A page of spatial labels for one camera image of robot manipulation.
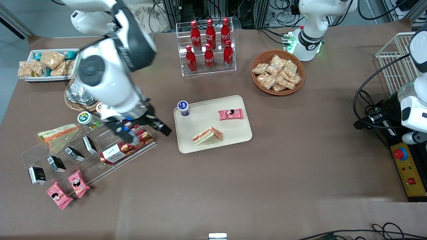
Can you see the clear-wrapped rice cracker pack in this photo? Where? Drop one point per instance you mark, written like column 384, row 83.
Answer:
column 39, row 68
column 295, row 79
column 278, row 88
column 52, row 59
column 273, row 71
column 70, row 67
column 26, row 70
column 59, row 70
column 260, row 68
column 286, row 82
column 291, row 67
column 266, row 81
column 278, row 61

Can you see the crumpled white cloth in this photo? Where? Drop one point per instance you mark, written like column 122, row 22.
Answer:
column 156, row 20

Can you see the beige plastic serving tray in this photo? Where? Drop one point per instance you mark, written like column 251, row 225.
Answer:
column 213, row 113

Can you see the small black drink carton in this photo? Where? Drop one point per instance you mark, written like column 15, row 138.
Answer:
column 74, row 153
column 37, row 175
column 56, row 163
column 90, row 145

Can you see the white plastic snack bin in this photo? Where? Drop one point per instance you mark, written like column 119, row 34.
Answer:
column 46, row 79

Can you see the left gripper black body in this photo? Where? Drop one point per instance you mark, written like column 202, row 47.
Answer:
column 389, row 104

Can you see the clear acrylic bottle rack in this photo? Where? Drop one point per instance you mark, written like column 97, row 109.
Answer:
column 206, row 71

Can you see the red cookie box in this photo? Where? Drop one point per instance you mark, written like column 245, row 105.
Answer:
column 133, row 150

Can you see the black control box yellow panel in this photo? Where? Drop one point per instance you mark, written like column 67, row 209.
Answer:
column 412, row 173

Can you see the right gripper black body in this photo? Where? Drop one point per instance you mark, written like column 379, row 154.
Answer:
column 149, row 115

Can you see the small white silver device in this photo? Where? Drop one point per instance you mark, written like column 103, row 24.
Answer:
column 217, row 236

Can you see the aluminium equipment rack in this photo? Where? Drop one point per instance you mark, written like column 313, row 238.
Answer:
column 233, row 10

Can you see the small brown wicker basket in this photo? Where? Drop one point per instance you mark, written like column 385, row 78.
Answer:
column 75, row 106

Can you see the small blue-capped bottle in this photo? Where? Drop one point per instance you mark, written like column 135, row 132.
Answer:
column 183, row 107

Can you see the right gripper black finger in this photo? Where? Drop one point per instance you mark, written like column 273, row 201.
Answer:
column 161, row 127

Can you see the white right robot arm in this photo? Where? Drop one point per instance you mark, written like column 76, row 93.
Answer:
column 110, row 83

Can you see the grey aluminium profile bar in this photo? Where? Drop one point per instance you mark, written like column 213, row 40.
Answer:
column 11, row 21

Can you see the silver foil snack bag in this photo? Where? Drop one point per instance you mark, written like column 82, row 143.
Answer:
column 78, row 93

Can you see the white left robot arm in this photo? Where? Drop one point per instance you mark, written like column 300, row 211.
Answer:
column 313, row 23

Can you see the green-lidded yogurt bottle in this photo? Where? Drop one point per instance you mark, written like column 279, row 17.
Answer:
column 85, row 118

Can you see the clear acrylic stepped display stand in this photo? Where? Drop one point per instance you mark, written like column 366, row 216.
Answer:
column 100, row 170

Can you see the pink snack packet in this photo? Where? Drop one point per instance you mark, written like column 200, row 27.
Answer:
column 78, row 183
column 230, row 114
column 58, row 195

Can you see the orange-rimmed white-lidded bottle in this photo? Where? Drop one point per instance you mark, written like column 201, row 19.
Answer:
column 99, row 107

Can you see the red cola bottle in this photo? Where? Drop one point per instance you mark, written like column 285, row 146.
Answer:
column 191, row 60
column 226, row 30
column 195, row 33
column 209, row 58
column 228, row 55
column 210, row 31

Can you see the triangular sandwich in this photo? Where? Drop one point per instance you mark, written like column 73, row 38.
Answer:
column 208, row 136
column 56, row 138

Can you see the round brown wicker basket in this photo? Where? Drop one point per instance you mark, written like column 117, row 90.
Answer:
column 297, row 90

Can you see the red emergency stop button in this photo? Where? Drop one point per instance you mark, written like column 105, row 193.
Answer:
column 400, row 153

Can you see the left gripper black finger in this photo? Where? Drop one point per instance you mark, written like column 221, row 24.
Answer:
column 359, row 124

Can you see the teal snack packet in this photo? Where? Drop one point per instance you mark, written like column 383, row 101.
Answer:
column 71, row 54
column 36, row 56

